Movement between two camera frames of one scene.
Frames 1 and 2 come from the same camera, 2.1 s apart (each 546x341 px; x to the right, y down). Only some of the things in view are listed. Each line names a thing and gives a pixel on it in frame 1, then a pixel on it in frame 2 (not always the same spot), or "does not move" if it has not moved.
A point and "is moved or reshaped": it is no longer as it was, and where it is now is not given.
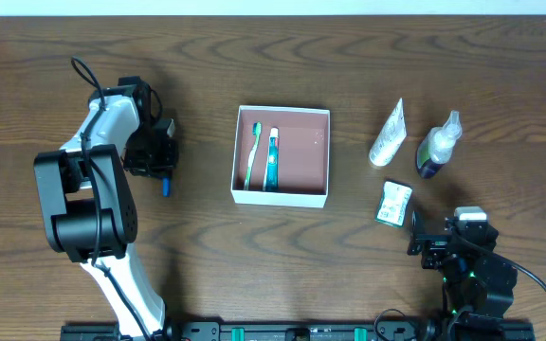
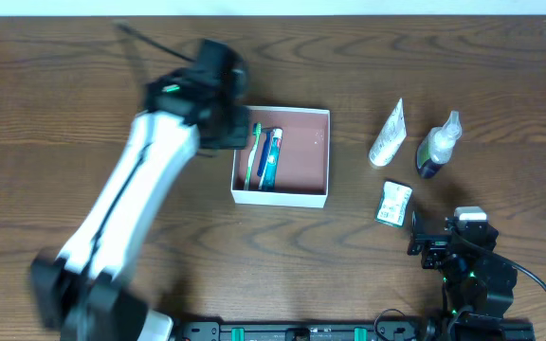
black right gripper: x=430 y=242 does not move
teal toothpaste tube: x=271 y=171 does not move
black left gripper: x=149 y=166 -> x=228 y=131
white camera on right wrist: x=470 y=214 does not move
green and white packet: x=393 y=204 does not move
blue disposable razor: x=166 y=187 is moved or reshaped
